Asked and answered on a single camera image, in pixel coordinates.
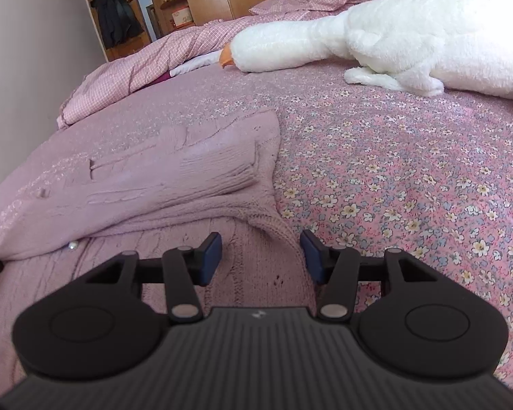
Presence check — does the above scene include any pink knitted cardigan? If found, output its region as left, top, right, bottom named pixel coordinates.
left=0, top=109, right=314, bottom=394

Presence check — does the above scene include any pink floral bed sheet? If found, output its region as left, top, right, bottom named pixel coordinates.
left=0, top=61, right=513, bottom=388

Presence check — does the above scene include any white pillow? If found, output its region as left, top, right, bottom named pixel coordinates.
left=169, top=50, right=221, bottom=77

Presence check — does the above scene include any pink checkered duvet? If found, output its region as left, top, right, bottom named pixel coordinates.
left=56, top=0, right=371, bottom=129

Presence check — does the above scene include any black hanging jacket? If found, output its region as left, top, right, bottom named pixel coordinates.
left=90, top=0, right=144, bottom=49

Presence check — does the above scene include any white plush goose toy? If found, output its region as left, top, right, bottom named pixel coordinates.
left=220, top=0, right=513, bottom=100

